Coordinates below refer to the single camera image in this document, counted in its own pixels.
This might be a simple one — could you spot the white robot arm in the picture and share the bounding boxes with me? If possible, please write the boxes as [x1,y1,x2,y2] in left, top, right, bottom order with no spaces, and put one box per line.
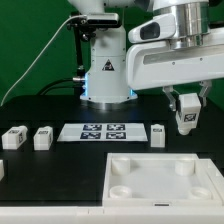
[68,0,224,108]

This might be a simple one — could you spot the white U-shaped obstacle fence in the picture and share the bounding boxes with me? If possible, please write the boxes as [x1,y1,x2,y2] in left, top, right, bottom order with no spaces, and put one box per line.
[0,158,224,224]

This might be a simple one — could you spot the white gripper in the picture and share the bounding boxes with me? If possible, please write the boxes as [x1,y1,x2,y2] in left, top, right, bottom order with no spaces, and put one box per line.
[126,41,224,111]

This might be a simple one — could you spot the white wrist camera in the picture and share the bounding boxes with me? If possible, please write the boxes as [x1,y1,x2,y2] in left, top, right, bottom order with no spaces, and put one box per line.
[128,13,176,43]

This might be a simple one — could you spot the white base tag plate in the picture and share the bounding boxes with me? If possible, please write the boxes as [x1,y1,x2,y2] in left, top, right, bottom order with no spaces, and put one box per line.
[57,123,147,142]

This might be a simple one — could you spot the black camera on mount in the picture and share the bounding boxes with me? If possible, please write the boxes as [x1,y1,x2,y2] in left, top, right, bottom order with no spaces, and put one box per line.
[66,13,121,96]

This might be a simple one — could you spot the white square tabletop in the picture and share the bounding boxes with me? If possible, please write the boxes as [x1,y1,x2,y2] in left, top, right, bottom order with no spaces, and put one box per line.
[102,153,224,207]

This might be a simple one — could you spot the white camera cable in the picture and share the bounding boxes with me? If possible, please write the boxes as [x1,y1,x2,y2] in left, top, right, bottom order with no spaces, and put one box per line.
[0,14,88,107]

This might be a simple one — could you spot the black cable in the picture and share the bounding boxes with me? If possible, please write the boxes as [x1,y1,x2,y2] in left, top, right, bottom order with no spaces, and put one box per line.
[36,78,84,96]

